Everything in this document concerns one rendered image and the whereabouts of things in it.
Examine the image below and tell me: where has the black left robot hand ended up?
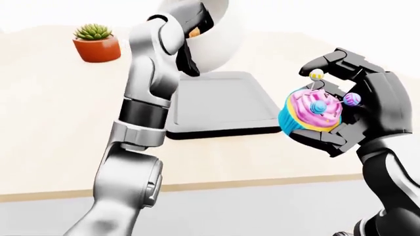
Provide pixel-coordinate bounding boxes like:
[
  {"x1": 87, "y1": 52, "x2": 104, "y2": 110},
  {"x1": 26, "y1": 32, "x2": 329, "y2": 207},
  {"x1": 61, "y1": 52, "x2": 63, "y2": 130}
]
[{"x1": 175, "y1": 0, "x2": 217, "y2": 77}]

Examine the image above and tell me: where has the white bowl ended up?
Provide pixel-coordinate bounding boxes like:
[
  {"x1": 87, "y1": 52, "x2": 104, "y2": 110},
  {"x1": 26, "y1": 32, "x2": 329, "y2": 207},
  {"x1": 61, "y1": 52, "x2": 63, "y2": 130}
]
[{"x1": 154, "y1": 0, "x2": 245, "y2": 75}]

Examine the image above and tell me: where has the grey rectangular tray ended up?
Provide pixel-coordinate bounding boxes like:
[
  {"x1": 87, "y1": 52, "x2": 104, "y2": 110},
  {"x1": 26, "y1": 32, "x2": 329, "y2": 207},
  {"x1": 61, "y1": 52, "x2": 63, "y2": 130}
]
[{"x1": 165, "y1": 71, "x2": 284, "y2": 142}]

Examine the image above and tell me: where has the pink frosted blue cupcake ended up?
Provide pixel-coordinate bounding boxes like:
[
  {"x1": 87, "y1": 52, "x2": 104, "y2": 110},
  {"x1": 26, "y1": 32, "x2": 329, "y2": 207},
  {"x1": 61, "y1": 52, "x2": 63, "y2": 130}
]
[{"x1": 278, "y1": 69, "x2": 362, "y2": 136}]

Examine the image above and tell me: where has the succulent in terracotta pot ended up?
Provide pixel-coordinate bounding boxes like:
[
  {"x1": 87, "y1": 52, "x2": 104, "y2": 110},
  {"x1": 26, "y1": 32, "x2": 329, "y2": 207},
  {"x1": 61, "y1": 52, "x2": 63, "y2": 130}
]
[{"x1": 72, "y1": 23, "x2": 122, "y2": 63}]

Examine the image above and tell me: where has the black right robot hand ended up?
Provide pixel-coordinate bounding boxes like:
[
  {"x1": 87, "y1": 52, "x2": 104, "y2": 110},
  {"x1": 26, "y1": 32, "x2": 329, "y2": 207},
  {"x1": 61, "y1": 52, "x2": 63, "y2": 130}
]
[{"x1": 289, "y1": 47, "x2": 415, "y2": 159}]

